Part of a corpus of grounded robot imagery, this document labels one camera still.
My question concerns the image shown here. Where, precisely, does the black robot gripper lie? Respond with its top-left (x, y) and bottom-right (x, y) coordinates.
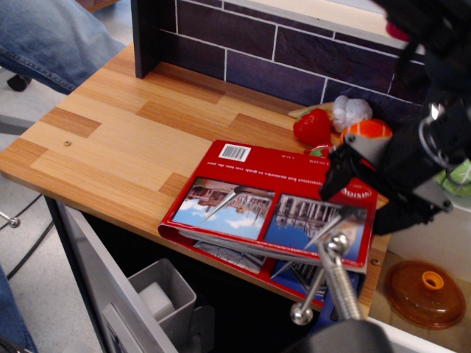
top-left (319, 100), bottom-right (470, 235)

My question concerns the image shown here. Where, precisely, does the red spiral-bound guide book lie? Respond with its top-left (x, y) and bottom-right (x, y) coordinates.
top-left (158, 140), bottom-right (378, 297)

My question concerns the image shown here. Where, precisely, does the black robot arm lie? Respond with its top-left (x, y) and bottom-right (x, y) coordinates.
top-left (319, 1), bottom-right (470, 235)

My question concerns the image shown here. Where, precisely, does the grey open cabinet door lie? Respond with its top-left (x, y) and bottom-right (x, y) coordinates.
top-left (54, 202), bottom-right (177, 352)

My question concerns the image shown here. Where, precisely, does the orange salmon sushi toy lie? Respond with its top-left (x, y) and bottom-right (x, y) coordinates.
top-left (340, 118), bottom-right (393, 144)

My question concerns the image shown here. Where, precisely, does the red toy chili pepper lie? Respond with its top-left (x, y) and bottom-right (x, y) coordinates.
top-left (303, 144), bottom-right (333, 158)

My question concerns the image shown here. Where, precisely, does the white toy garlic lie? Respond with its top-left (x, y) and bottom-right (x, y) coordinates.
top-left (333, 95), bottom-right (373, 132)

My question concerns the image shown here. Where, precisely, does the red toy strawberry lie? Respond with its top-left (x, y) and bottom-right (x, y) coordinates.
top-left (293, 108), bottom-right (331, 146)

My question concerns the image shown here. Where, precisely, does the green toy cabbage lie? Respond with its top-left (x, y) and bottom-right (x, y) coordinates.
top-left (434, 160), bottom-right (470, 197)

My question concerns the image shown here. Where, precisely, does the orange transparent pot lid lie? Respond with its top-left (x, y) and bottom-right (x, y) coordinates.
top-left (386, 260), bottom-right (467, 329)

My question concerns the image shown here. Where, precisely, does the magenta cup on shelf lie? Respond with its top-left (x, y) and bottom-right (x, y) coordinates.
top-left (386, 21), bottom-right (410, 42)

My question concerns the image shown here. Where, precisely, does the light wooden shelf board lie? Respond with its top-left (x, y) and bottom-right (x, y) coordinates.
top-left (222, 1), bottom-right (406, 49)

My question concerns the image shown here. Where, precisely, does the grey plastic bin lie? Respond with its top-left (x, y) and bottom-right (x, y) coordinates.
top-left (129, 258), bottom-right (196, 348)

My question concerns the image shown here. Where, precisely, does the white block in bin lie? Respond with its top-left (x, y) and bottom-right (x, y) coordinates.
top-left (138, 282), bottom-right (175, 321)

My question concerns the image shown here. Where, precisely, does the blue jeans leg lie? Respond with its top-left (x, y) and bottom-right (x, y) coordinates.
top-left (1, 1), bottom-right (125, 95)

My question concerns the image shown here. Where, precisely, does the black chair caster wheel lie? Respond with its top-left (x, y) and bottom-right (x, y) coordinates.
top-left (7, 75), bottom-right (32, 92)

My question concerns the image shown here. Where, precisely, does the metal clamp screw handle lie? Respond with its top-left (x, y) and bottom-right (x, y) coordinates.
top-left (290, 231), bottom-right (364, 326)

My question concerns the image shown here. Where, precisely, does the black floor cable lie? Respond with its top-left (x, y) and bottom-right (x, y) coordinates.
top-left (0, 193), bottom-right (55, 280)

